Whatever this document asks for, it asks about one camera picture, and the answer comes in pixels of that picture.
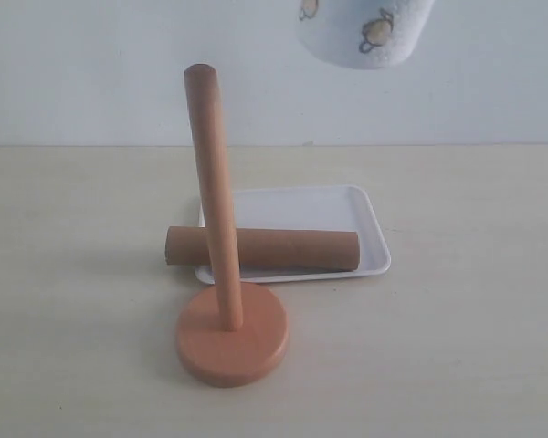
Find brown cardboard tube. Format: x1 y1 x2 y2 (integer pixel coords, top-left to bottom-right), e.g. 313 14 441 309
165 226 361 271

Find patterned white paper towel roll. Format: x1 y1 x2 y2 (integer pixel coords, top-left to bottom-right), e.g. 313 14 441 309
296 0 435 70

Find wooden paper towel holder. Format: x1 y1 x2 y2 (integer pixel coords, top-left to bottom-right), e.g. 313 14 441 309
175 64 289 388

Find white plastic tray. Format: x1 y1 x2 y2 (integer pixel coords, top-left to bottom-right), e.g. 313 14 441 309
194 183 392 286

